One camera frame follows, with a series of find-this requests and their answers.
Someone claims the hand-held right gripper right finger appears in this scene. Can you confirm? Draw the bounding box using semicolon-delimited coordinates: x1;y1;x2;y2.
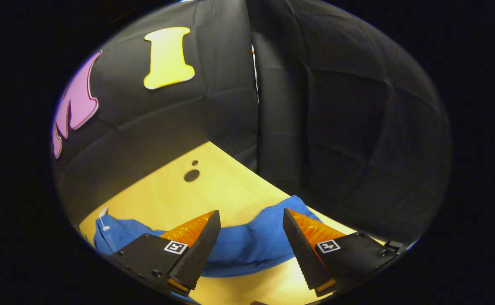
283;208;400;297

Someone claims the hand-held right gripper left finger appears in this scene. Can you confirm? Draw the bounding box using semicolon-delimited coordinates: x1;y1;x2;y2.
108;210;222;297

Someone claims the blue corduroy shirt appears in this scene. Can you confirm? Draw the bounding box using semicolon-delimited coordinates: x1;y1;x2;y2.
94;195;322;305

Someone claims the black backdrop cloth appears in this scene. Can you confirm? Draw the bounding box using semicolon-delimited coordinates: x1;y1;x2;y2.
52;0;453;250

